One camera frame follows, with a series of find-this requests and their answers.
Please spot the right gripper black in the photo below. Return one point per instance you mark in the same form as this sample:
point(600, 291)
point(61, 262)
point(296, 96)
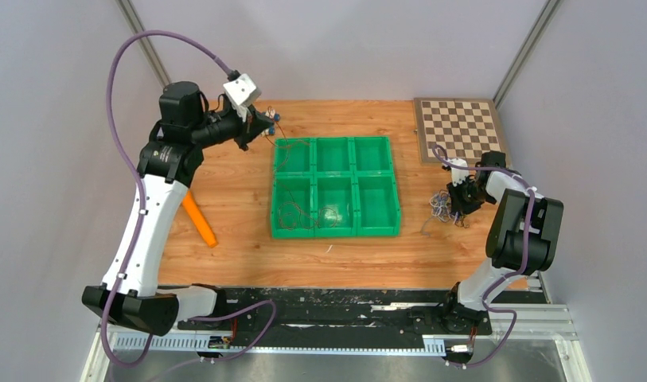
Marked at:
point(457, 205)

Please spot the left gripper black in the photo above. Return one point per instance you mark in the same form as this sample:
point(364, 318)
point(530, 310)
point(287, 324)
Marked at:
point(250, 130)

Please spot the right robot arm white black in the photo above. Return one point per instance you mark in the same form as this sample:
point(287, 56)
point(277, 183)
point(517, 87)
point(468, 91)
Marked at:
point(522, 238)

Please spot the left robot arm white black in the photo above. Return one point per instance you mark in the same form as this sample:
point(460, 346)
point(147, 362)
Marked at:
point(128, 294)

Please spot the white blue toy car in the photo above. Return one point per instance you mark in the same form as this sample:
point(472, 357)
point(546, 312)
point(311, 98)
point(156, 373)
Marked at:
point(272, 114)

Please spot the wooden chessboard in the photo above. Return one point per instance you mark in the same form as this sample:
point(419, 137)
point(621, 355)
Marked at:
point(465, 128)

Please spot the green six-compartment tray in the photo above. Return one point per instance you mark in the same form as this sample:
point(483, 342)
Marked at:
point(334, 187)

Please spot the orange plastic carrot toy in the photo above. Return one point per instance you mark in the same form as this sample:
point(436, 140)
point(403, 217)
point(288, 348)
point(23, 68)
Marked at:
point(200, 223)

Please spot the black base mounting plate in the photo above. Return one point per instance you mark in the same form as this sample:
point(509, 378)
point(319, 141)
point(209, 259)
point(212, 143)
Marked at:
point(250, 324)

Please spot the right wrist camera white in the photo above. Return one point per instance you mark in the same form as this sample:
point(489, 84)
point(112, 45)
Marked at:
point(459, 170)

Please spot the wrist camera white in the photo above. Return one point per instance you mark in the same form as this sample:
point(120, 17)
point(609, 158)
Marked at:
point(459, 170)
point(242, 93)

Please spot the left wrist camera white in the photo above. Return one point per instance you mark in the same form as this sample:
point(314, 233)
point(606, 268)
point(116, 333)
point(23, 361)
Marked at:
point(242, 93)

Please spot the aluminium frame rail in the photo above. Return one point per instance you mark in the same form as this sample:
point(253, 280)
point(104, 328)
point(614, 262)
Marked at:
point(526, 314)

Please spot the slotted grey cable duct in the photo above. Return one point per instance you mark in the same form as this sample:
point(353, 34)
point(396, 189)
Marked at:
point(220, 342)

